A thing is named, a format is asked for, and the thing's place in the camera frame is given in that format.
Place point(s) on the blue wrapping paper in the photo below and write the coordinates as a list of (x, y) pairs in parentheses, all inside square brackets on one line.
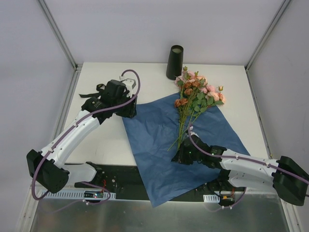
[(168, 170)]

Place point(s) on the black tapered vase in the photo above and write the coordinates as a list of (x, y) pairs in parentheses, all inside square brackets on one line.
[(175, 62)]

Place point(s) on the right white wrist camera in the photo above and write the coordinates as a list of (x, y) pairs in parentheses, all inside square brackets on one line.
[(190, 131)]

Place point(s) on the right aluminium frame post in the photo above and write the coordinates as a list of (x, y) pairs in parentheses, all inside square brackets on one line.
[(268, 32)]

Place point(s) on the left aluminium frame post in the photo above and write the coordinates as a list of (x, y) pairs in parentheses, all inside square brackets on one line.
[(57, 33)]

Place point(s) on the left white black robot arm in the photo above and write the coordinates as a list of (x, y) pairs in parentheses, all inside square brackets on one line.
[(48, 165)]

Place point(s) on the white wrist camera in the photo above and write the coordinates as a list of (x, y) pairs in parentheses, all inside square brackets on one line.
[(190, 131), (129, 83)]

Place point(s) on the right white cable duct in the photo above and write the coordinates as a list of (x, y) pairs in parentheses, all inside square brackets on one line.
[(211, 198)]

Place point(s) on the aluminium frame post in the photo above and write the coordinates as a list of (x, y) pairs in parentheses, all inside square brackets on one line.
[(268, 32), (57, 33)]

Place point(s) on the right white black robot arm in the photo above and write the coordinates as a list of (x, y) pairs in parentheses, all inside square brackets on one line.
[(282, 176)]

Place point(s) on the left white cable duct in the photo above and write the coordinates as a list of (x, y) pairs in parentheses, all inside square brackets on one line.
[(81, 195)]

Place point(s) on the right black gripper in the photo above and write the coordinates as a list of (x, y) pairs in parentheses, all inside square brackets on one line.
[(182, 155)]

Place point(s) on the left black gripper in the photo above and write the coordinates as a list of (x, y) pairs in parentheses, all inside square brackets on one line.
[(128, 109)]

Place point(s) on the white cable duct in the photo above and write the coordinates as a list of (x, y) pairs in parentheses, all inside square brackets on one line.
[(211, 198), (81, 195)]

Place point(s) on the pink orange flower bunch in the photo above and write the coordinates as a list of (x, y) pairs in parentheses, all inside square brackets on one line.
[(196, 96)]

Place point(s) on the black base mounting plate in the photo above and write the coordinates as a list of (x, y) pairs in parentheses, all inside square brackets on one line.
[(127, 184)]

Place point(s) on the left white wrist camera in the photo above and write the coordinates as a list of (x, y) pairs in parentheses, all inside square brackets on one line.
[(129, 83)]

